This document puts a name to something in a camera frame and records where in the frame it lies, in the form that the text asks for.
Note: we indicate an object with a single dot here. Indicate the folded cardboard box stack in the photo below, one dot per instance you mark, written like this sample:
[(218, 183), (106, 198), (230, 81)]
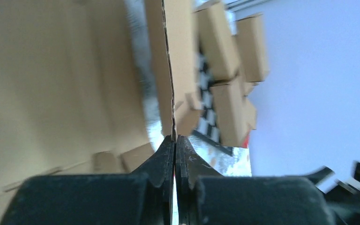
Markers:
[(246, 86), (250, 40)]

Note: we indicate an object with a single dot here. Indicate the folded cardboard box on chessboard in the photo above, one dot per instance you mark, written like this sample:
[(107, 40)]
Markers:
[(229, 107)]

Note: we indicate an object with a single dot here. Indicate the folded cardboard box lower stack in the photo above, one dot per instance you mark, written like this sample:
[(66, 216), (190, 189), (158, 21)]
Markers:
[(246, 86)]

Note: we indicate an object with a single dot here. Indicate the black and white chessboard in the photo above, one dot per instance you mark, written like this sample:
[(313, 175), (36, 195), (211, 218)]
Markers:
[(207, 128)]

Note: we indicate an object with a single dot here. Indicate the folded cardboard box top stack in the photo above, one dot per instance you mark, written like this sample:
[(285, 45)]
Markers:
[(250, 40)]

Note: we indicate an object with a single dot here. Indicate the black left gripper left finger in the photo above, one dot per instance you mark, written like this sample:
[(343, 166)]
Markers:
[(142, 197)]

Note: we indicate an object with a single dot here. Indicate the floral patterned table mat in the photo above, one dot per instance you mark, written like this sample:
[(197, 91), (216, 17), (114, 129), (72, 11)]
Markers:
[(236, 165)]

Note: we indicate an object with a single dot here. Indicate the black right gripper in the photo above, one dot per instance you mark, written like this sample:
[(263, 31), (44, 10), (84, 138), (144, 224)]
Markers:
[(341, 204)]

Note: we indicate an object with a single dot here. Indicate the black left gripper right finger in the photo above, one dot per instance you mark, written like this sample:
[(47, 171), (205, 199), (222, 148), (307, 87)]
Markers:
[(205, 197)]

